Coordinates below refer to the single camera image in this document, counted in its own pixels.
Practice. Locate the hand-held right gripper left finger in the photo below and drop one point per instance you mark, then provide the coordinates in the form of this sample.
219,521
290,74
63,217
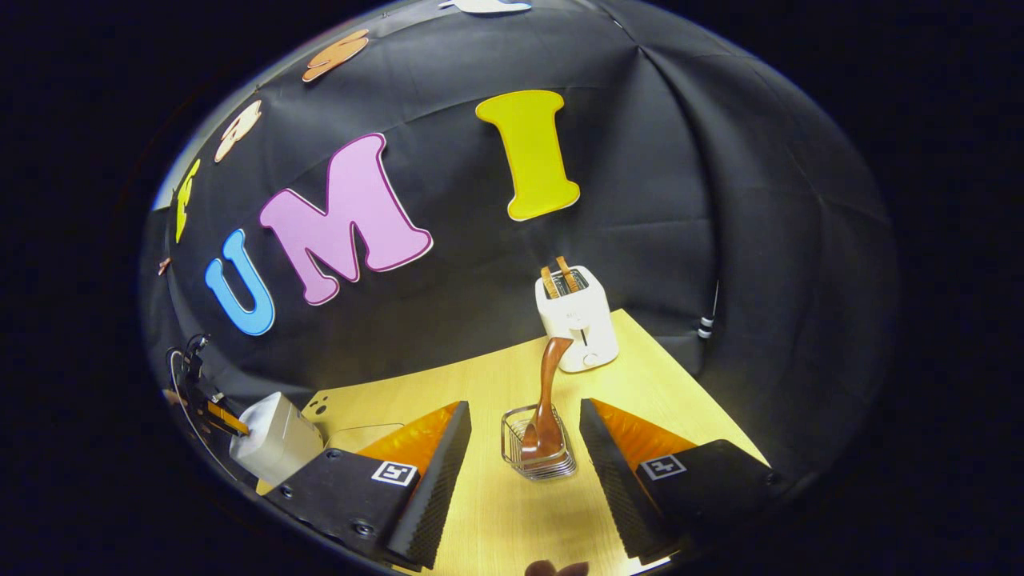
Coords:
436,496

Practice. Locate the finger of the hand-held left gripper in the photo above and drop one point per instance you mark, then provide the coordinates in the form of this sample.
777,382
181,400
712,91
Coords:
226,418

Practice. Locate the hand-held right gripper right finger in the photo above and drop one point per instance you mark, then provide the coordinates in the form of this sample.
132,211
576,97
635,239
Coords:
612,488

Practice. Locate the white rice cooker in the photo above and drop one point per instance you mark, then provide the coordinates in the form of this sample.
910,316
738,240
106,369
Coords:
276,444

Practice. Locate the brown wooden spoon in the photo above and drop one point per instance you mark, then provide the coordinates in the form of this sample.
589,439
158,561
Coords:
548,400

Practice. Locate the white toaster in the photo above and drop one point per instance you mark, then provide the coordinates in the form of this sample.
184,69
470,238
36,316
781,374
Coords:
580,320

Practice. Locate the brown toast slice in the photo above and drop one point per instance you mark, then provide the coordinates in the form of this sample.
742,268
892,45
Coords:
550,282
567,274

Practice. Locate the black backdrop cloth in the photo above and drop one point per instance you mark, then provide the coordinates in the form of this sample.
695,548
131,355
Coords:
680,160

